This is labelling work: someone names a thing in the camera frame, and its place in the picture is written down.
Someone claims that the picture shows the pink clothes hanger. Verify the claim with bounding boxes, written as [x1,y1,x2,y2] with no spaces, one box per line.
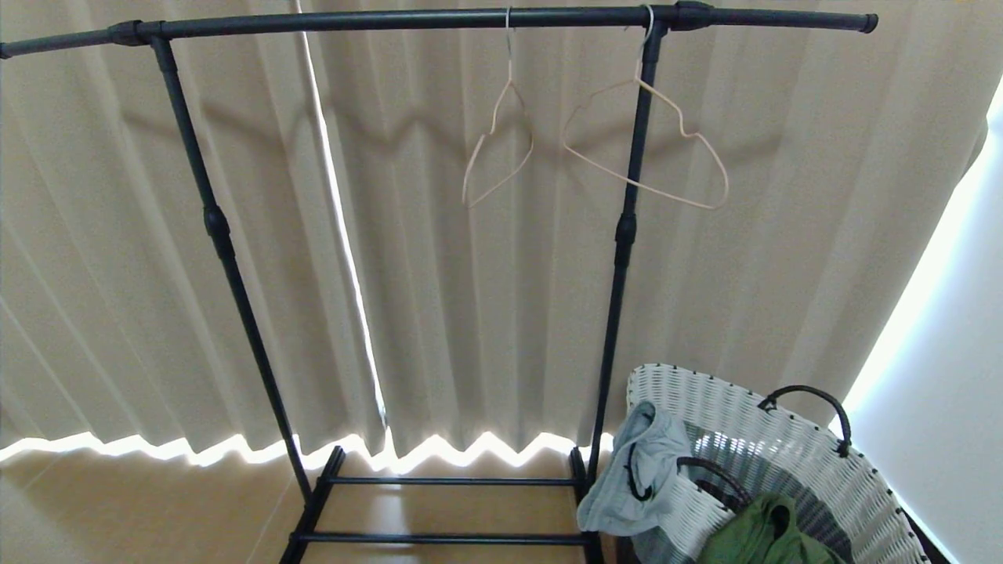
[462,7,536,210]
[560,5,730,211]

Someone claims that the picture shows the green printed shirt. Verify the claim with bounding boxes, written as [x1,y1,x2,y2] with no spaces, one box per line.
[697,492,849,564]

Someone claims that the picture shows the black clothes rack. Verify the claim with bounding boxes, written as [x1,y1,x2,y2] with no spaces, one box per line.
[0,0,878,564]

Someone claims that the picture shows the white laundry basket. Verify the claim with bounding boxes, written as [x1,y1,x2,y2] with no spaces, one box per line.
[615,363,930,564]

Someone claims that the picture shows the beige curtain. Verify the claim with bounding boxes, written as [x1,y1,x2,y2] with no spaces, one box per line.
[0,0,1003,480]

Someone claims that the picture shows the pale grey shorts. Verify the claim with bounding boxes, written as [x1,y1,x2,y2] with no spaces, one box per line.
[577,400,696,564]

